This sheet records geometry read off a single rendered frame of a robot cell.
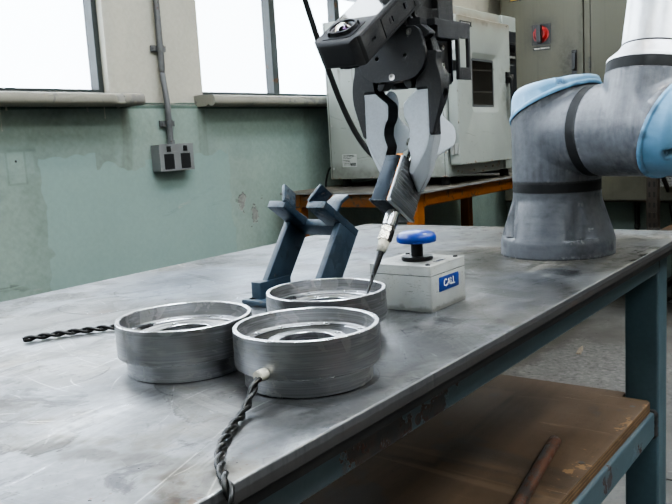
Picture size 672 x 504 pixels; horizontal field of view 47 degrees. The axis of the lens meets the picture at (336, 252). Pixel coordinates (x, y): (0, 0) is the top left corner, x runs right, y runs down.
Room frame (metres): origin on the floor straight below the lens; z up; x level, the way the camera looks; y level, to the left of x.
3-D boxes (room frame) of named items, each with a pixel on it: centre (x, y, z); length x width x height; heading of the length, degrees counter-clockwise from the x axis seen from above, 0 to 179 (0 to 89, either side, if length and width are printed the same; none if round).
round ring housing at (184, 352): (0.59, 0.12, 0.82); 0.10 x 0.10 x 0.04
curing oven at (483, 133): (3.21, -0.42, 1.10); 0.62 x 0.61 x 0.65; 143
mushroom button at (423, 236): (0.77, -0.08, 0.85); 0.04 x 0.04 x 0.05
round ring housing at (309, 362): (0.54, 0.02, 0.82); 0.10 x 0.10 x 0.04
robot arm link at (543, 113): (1.04, -0.31, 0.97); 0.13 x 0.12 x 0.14; 35
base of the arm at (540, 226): (1.05, -0.30, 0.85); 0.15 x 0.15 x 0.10
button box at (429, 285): (0.77, -0.09, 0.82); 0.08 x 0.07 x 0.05; 143
